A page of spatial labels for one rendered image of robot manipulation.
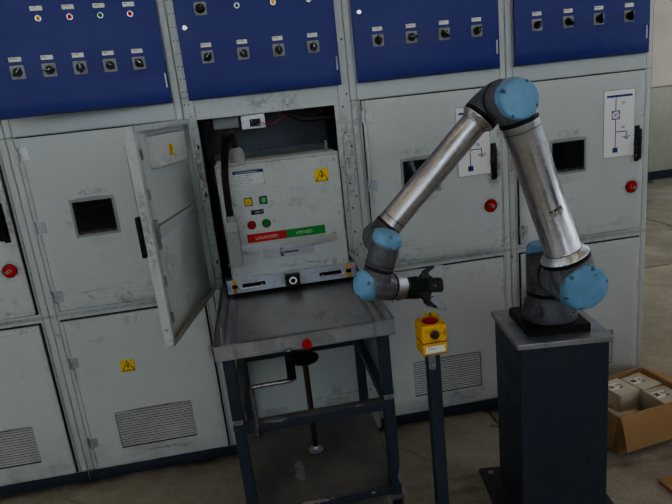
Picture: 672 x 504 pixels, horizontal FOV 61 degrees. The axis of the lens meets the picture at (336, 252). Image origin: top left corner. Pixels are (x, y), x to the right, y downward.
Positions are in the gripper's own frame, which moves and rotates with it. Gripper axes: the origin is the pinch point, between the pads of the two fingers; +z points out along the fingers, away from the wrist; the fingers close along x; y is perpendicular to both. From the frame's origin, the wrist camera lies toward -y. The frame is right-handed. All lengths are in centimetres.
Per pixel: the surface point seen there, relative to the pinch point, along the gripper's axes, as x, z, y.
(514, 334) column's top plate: 16.8, 21.8, -9.8
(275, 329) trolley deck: 11, -42, 42
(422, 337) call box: 16.4, -19.7, -5.8
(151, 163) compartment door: -47, -81, 57
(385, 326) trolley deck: 12.1, -13.5, 17.1
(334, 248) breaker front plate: -22, -3, 56
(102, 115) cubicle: -78, -85, 99
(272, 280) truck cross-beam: -10, -24, 72
